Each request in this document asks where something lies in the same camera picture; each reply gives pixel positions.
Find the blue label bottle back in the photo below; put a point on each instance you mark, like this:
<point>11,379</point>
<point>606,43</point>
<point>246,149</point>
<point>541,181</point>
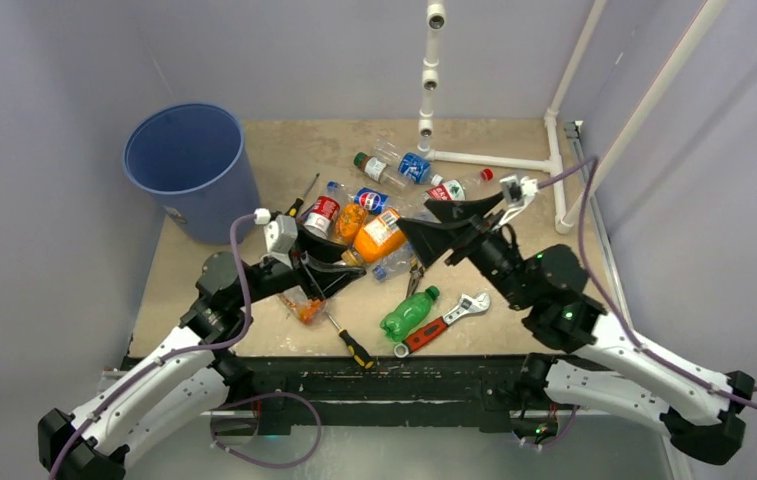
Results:
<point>411,165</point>

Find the aluminium side rail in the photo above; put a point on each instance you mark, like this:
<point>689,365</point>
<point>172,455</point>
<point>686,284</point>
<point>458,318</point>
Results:
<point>593,213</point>

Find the nongfu spring red bottle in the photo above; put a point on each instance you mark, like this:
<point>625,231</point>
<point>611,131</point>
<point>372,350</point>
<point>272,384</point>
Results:
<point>467,187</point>

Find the yellow black screwdriver front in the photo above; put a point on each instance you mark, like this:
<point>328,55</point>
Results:
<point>357,352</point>

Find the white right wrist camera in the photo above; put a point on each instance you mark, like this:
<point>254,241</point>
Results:
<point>518,193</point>

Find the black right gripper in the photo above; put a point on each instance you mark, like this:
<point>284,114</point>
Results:
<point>433,240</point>

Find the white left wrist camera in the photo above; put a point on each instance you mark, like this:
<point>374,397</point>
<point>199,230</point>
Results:
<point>280,233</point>

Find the crushed orange label bottle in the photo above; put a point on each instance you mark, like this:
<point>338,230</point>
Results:
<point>306,310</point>

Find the red label clear bottle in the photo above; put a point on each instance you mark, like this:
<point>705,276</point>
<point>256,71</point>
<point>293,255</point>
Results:
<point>321,215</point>

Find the blue label bottle centre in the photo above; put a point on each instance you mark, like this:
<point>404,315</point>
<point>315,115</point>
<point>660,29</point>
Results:
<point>349,222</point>

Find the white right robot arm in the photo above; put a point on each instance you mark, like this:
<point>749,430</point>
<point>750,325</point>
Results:
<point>591,358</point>

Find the pepsi label clear bottle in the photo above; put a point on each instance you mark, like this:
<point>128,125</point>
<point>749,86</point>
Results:
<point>375,202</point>

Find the black table front rail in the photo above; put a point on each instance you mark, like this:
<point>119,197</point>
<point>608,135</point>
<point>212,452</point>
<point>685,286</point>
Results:
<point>481,392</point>

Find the red handled adjustable wrench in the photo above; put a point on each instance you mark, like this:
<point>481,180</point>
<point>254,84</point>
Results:
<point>466,306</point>

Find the yellow black screwdriver back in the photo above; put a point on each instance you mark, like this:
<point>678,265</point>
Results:
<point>299,201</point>

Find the green plastic bottle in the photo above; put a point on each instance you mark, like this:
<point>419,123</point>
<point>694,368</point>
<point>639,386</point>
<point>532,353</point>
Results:
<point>398,323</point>

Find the blue label water bottle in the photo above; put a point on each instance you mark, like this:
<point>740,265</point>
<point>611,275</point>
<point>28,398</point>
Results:
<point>398,262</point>

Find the blue plastic bin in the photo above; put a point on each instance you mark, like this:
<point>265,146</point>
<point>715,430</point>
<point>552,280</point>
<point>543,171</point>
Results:
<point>192,160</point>

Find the orange juice bottle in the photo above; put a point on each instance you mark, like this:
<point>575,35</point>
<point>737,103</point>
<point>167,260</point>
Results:
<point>377,239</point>

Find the green cap clear bottle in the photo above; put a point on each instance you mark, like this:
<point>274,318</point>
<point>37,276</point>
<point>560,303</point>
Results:
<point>381,172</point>

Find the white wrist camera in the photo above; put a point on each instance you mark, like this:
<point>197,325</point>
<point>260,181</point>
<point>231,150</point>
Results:
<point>518,193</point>
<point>280,233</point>

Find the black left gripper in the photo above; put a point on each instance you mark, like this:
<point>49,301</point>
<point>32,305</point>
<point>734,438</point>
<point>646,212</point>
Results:
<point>318,279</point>

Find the yellow handled pliers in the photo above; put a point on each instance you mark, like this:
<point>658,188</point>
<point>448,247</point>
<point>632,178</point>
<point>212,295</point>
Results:
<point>416,274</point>

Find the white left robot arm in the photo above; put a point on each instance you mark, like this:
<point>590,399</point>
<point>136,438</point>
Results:
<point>193,369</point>

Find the yellow black screwdriver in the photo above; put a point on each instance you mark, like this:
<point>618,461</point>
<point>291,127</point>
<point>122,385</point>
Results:
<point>357,352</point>
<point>299,201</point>

